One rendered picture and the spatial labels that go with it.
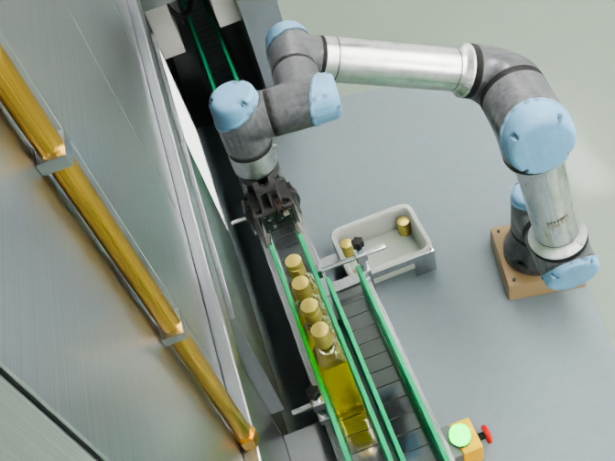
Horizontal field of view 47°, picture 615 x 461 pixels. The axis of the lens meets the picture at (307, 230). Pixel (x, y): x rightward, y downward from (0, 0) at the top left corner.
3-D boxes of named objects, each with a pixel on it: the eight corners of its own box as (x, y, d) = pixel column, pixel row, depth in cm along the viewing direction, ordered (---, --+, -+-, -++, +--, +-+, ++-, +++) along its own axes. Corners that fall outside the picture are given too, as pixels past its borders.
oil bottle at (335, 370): (329, 391, 153) (308, 341, 136) (353, 382, 153) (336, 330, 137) (337, 414, 149) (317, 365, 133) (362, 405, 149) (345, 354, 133)
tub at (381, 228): (334, 251, 193) (328, 230, 186) (411, 220, 193) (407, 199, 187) (355, 299, 181) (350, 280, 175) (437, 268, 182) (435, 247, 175)
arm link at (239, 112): (263, 101, 103) (206, 117, 104) (280, 155, 111) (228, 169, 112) (256, 69, 108) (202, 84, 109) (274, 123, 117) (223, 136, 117)
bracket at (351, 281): (333, 297, 176) (328, 281, 170) (369, 284, 176) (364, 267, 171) (338, 308, 173) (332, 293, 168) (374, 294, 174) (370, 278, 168)
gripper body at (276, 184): (261, 240, 123) (242, 193, 114) (249, 206, 129) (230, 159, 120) (303, 224, 123) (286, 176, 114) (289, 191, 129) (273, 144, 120)
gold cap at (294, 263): (286, 270, 145) (282, 257, 142) (303, 263, 145) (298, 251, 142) (292, 283, 143) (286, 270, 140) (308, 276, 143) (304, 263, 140)
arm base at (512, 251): (558, 220, 176) (561, 194, 169) (577, 270, 167) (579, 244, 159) (497, 231, 178) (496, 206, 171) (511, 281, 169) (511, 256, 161)
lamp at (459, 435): (445, 432, 147) (444, 425, 145) (465, 423, 148) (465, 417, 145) (454, 451, 144) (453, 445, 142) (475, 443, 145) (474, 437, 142)
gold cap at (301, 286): (294, 291, 142) (288, 278, 138) (310, 285, 142) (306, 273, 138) (298, 305, 139) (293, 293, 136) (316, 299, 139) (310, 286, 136)
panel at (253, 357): (188, 136, 200) (142, 37, 175) (199, 133, 200) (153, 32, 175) (270, 414, 141) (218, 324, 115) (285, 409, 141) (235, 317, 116)
